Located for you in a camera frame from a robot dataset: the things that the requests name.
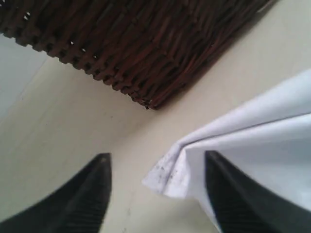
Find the dark brown wicker basket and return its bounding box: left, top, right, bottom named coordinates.
left=0, top=0, right=270, bottom=109

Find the white t-shirt with red logo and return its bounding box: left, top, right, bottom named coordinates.
left=143, top=70, right=311, bottom=233

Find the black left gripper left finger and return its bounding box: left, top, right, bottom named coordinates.
left=0, top=153, right=112, bottom=233

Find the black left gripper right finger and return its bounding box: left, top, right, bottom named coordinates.
left=205, top=150, right=311, bottom=233

